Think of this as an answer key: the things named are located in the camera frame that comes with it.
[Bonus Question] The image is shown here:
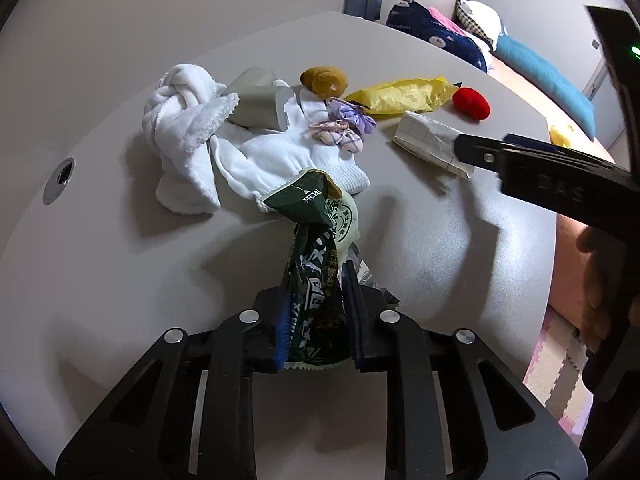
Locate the metal desk grommet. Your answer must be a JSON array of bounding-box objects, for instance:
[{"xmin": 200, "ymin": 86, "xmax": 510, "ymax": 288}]
[{"xmin": 42, "ymin": 157, "xmax": 76, "ymax": 205}]

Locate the white knitted glove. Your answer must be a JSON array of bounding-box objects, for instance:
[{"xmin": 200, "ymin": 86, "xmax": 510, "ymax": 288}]
[{"xmin": 210, "ymin": 80, "xmax": 371, "ymax": 213}]

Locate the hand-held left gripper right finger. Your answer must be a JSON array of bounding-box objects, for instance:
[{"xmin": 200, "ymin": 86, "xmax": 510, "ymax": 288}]
[{"xmin": 341, "ymin": 262, "xmax": 588, "ymax": 480}]

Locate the brown plush toy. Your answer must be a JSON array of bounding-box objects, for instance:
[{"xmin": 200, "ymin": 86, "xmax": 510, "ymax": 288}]
[{"xmin": 300, "ymin": 66, "xmax": 349, "ymax": 101}]

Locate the green snack wrapper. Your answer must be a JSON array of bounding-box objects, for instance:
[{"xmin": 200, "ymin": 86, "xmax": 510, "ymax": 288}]
[{"xmin": 262, "ymin": 169, "xmax": 362, "ymax": 368}]

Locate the yellow plush toy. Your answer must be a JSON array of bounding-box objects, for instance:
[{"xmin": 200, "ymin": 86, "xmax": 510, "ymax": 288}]
[{"xmin": 549, "ymin": 122, "xmax": 583, "ymax": 150}]

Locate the red plush toy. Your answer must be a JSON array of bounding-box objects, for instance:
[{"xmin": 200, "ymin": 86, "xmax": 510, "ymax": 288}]
[{"xmin": 452, "ymin": 87, "xmax": 491, "ymax": 121}]

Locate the white towel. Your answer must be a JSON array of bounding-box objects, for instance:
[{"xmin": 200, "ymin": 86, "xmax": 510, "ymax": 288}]
[{"xmin": 142, "ymin": 63, "xmax": 238, "ymax": 216}]

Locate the yellow plastic bag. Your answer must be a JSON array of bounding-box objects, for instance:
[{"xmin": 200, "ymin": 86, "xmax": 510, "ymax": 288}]
[{"xmin": 342, "ymin": 76, "xmax": 460, "ymax": 118}]

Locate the small pink striped cloth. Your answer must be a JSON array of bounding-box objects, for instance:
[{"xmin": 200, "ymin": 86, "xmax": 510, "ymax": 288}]
[{"xmin": 308, "ymin": 119, "xmax": 363, "ymax": 155}]

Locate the navy printed blanket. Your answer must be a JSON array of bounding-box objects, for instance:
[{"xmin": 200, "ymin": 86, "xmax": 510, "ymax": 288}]
[{"xmin": 385, "ymin": 0, "xmax": 488, "ymax": 73}]

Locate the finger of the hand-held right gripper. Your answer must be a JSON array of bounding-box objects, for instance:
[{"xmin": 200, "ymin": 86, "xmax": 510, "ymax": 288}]
[
  {"xmin": 502, "ymin": 133, "xmax": 561, "ymax": 156},
  {"xmin": 457, "ymin": 132, "xmax": 506, "ymax": 180}
]

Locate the teal cushion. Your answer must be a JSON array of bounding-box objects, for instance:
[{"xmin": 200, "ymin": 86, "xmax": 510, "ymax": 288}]
[{"xmin": 492, "ymin": 32, "xmax": 597, "ymax": 141}]

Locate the dark grey box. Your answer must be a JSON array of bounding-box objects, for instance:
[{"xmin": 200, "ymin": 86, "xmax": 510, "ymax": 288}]
[{"xmin": 345, "ymin": 0, "xmax": 383, "ymax": 19}]

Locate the foam floor mat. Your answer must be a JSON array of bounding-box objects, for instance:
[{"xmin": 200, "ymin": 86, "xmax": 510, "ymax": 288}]
[{"xmin": 522, "ymin": 307, "xmax": 596, "ymax": 443}]

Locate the orange bed sheet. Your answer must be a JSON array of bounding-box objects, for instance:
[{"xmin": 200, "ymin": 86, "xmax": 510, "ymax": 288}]
[{"xmin": 487, "ymin": 55, "xmax": 626, "ymax": 326}]

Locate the checked white pillow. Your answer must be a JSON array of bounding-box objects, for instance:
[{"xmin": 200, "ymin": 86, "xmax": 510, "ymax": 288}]
[{"xmin": 455, "ymin": 0, "xmax": 503, "ymax": 52}]

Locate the purple braided cable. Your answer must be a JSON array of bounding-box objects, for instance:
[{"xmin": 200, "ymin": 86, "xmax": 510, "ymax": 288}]
[{"xmin": 326, "ymin": 98, "xmax": 377, "ymax": 137}]

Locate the white paper carton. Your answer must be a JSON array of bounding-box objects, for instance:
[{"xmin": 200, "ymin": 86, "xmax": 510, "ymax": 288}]
[{"xmin": 393, "ymin": 111, "xmax": 476, "ymax": 181}]

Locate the grey-green block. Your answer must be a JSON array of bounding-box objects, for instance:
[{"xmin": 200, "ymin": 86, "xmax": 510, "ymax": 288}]
[{"xmin": 226, "ymin": 67, "xmax": 296, "ymax": 132}]

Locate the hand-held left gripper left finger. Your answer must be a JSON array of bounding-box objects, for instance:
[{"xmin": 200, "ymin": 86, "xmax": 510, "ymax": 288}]
[{"xmin": 55, "ymin": 280, "xmax": 293, "ymax": 480}]

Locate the silver foil wrapper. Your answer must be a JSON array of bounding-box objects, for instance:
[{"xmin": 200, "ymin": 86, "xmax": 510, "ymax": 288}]
[{"xmin": 337, "ymin": 242, "xmax": 401, "ymax": 311}]

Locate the person's right hand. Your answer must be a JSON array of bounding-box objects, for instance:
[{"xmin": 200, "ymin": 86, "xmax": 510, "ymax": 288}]
[{"xmin": 575, "ymin": 227, "xmax": 626, "ymax": 352}]

